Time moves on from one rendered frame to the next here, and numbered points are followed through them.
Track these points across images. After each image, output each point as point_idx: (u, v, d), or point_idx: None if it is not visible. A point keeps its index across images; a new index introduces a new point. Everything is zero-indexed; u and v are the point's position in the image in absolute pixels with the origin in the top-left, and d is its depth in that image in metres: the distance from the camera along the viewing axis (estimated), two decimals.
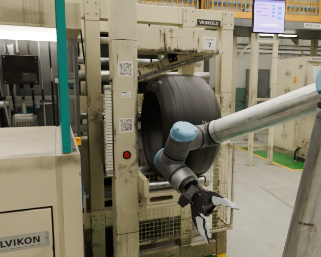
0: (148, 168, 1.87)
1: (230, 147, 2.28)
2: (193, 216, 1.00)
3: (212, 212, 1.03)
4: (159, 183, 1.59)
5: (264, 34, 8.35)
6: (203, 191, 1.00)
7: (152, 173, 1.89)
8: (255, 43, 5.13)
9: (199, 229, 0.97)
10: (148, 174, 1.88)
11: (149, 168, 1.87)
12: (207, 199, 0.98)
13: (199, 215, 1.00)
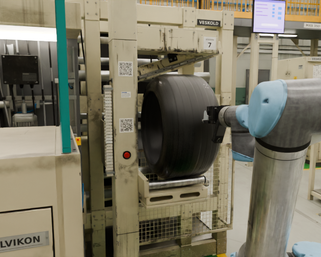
0: (148, 169, 1.87)
1: (230, 147, 2.28)
2: (206, 123, 1.39)
3: (210, 108, 1.39)
4: (159, 183, 1.59)
5: (264, 34, 8.35)
6: None
7: (151, 173, 1.90)
8: (255, 43, 5.13)
9: None
10: (148, 174, 1.88)
11: (149, 169, 1.87)
12: None
13: (209, 120, 1.40)
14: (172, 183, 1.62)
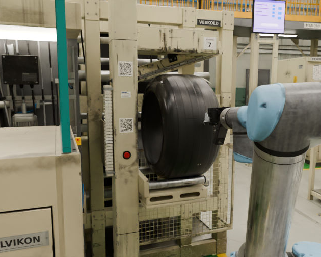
0: (147, 174, 1.88)
1: (230, 147, 2.28)
2: (207, 125, 1.38)
3: (211, 110, 1.38)
4: (158, 188, 1.61)
5: (264, 34, 8.35)
6: None
7: None
8: (255, 43, 5.13)
9: None
10: None
11: (148, 174, 1.88)
12: None
13: None
14: (171, 186, 1.64)
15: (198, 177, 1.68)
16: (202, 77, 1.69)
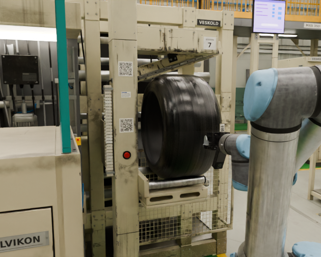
0: (146, 166, 1.89)
1: None
2: (206, 148, 1.40)
3: (210, 133, 1.40)
4: (157, 180, 1.63)
5: (264, 34, 8.35)
6: None
7: (152, 171, 1.87)
8: (255, 43, 5.13)
9: None
10: (148, 171, 1.86)
11: (148, 166, 1.89)
12: None
13: None
14: (170, 178, 1.65)
15: (197, 183, 1.69)
16: (220, 124, 1.52)
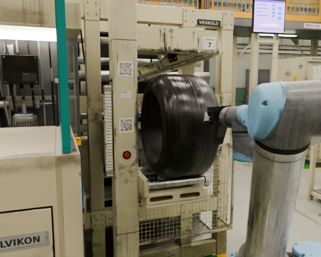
0: (148, 168, 1.87)
1: (230, 147, 2.28)
2: (207, 124, 1.39)
3: (211, 109, 1.39)
4: (158, 180, 1.61)
5: (264, 34, 8.35)
6: None
7: (152, 173, 1.89)
8: (255, 43, 5.13)
9: None
10: (148, 173, 1.87)
11: (149, 168, 1.87)
12: None
13: None
14: (171, 179, 1.63)
15: None
16: (219, 146, 1.55)
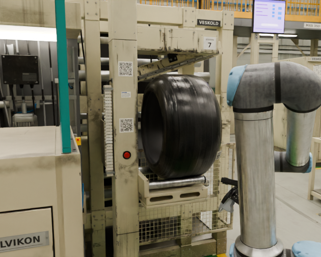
0: None
1: (230, 147, 2.28)
2: (232, 198, 1.51)
3: None
4: None
5: (264, 34, 8.35)
6: (232, 188, 1.46)
7: None
8: (255, 43, 5.13)
9: None
10: (148, 168, 1.87)
11: None
12: (229, 192, 1.47)
13: (232, 199, 1.49)
14: None
15: (199, 182, 1.67)
16: (218, 152, 1.56)
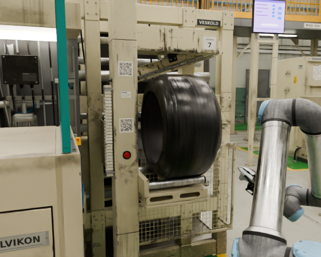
0: None
1: (230, 147, 2.28)
2: (256, 173, 1.56)
3: (248, 182, 1.59)
4: None
5: (264, 34, 8.35)
6: None
7: None
8: (255, 43, 5.13)
9: (247, 169, 1.56)
10: (148, 168, 1.87)
11: None
12: None
13: (253, 175, 1.56)
14: None
15: (199, 182, 1.67)
16: (217, 151, 1.56)
